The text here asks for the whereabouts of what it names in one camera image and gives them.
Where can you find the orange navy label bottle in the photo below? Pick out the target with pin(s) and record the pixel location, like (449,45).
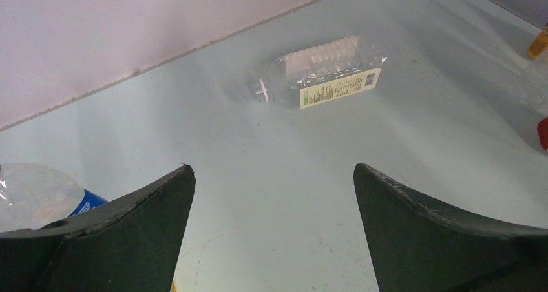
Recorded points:
(539,44)

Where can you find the red gold label tea bottle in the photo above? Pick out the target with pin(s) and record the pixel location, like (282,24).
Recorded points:
(542,131)

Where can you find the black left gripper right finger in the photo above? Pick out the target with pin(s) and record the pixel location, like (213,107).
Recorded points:
(419,243)

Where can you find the clear bottle blue label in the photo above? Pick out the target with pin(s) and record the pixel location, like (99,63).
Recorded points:
(34,195)

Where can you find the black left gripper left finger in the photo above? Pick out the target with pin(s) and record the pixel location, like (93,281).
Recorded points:
(129,244)

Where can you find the clear square bottle cream label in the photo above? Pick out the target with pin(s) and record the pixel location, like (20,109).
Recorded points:
(320,74)

